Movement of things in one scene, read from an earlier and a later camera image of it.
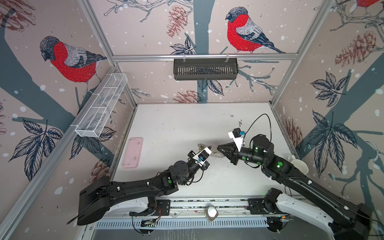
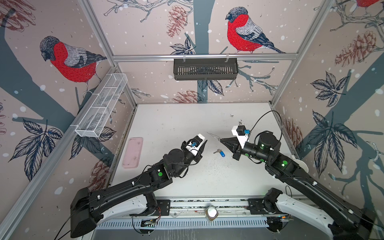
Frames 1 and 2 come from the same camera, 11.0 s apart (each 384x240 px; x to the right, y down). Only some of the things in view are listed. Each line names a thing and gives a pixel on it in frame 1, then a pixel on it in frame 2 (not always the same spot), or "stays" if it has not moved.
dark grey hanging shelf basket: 205,69 stays
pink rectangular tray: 132,153 stays
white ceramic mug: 298,164 stays
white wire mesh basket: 91,125 stays
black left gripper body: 204,166 -> 197,158
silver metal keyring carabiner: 200,146 -> 215,136
